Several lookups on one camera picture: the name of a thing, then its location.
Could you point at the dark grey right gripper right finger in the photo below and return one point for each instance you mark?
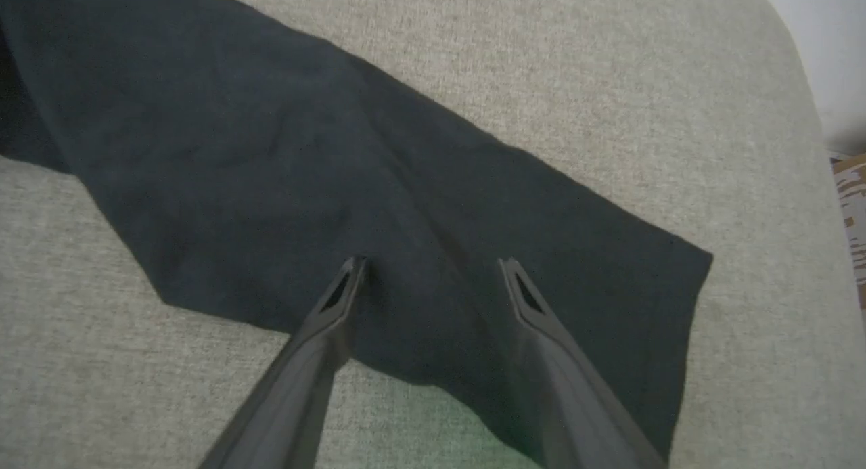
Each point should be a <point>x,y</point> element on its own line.
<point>582,415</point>

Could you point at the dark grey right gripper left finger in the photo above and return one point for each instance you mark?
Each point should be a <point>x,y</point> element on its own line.
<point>291,401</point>

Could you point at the white black t-shirt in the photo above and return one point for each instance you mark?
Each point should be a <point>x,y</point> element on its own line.
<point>270,151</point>

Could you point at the brown patterned mat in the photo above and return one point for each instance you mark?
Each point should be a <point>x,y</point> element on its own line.
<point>854,212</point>

